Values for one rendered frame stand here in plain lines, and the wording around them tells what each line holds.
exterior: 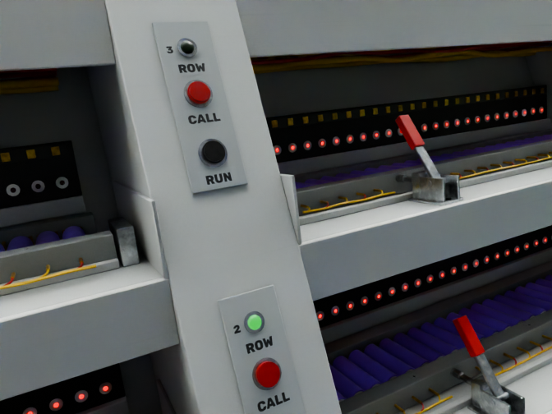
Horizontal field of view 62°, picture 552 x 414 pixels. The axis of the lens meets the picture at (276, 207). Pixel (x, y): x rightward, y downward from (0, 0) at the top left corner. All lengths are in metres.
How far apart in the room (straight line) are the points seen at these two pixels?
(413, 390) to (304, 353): 0.16
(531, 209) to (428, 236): 0.13
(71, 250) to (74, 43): 0.14
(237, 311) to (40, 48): 0.21
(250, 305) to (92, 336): 0.10
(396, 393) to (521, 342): 0.17
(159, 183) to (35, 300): 0.10
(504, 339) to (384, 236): 0.22
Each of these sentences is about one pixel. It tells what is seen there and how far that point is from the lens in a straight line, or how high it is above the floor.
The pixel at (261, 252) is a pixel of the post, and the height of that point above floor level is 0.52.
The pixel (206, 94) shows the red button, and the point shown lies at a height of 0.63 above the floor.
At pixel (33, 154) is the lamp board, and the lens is 0.47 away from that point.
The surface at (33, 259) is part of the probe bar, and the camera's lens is 0.34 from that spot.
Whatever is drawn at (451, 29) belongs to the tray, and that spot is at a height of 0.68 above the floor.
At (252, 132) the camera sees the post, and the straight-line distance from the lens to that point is 0.33.
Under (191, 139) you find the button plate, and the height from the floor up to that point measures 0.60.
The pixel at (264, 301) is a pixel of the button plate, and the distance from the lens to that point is 0.31.
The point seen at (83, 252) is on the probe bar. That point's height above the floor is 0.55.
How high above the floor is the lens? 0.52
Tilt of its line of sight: 5 degrees up
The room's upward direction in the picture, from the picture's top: 14 degrees counter-clockwise
